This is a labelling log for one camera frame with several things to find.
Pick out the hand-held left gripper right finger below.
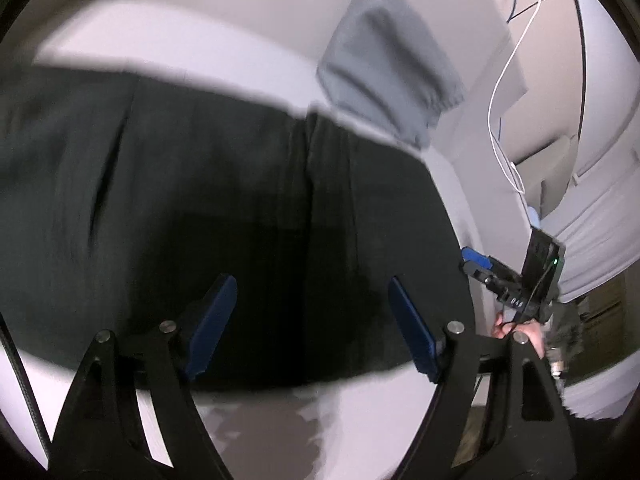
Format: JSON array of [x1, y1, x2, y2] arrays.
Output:
[[387, 275, 578, 480]]

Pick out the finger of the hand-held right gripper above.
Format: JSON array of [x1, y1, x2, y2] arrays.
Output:
[[460, 246, 523, 297]]

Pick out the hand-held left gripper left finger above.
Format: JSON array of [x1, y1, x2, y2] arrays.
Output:
[[50, 274, 238, 480]]

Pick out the black pants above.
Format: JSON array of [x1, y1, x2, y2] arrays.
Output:
[[0, 62, 476, 393]]

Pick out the grey folded pants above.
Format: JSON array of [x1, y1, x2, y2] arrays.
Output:
[[316, 0, 465, 148]]

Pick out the person's right hand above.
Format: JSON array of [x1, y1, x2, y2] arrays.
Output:
[[491, 312, 547, 359]]

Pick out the white charging cable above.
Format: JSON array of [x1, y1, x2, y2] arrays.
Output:
[[487, 0, 546, 196]]

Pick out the thin black cable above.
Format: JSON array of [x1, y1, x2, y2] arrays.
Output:
[[562, 0, 587, 171]]

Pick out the black braided cable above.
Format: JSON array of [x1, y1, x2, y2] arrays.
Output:
[[0, 312, 52, 463]]

